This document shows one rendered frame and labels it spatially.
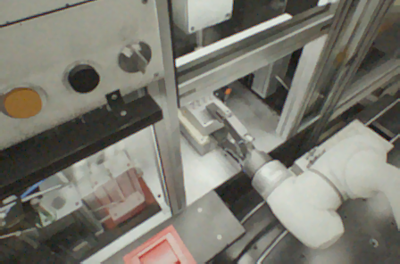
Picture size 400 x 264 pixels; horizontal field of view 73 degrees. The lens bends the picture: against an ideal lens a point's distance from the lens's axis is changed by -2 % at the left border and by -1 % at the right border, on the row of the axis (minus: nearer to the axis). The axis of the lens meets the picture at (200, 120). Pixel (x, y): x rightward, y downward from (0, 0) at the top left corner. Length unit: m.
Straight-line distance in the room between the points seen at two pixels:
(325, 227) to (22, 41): 0.59
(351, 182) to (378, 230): 0.50
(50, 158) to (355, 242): 0.96
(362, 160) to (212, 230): 0.38
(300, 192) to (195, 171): 0.31
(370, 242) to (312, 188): 0.50
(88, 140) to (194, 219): 0.48
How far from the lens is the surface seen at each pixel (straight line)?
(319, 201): 0.64
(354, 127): 1.08
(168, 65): 0.37
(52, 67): 0.30
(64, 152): 0.32
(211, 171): 0.80
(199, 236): 0.73
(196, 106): 0.79
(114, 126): 0.32
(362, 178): 0.64
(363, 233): 1.11
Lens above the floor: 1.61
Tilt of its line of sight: 50 degrees down
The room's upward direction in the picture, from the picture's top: straight up
